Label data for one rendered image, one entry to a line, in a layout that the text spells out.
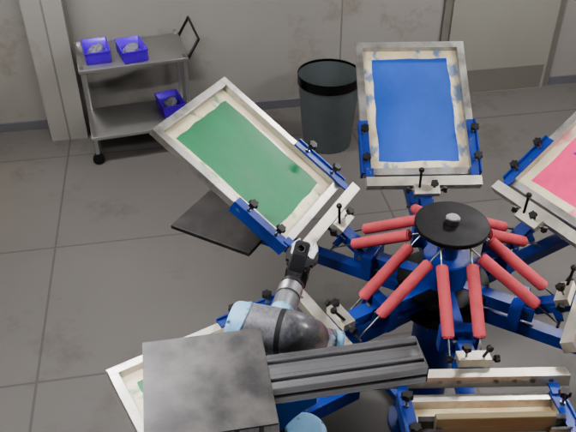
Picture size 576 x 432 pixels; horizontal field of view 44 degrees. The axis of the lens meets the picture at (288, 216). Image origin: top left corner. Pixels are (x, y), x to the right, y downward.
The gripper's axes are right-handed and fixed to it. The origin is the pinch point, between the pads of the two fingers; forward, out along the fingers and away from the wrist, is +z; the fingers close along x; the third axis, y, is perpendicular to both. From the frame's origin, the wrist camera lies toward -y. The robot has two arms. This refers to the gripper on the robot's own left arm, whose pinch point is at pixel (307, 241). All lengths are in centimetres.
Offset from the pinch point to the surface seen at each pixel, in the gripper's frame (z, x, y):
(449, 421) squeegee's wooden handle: -17, 60, 46
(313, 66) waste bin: 355, -60, 117
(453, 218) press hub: 69, 50, 26
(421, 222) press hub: 67, 38, 30
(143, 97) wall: 337, -201, 174
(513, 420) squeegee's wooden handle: -11, 81, 44
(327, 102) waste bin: 313, -39, 123
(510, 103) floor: 444, 114, 152
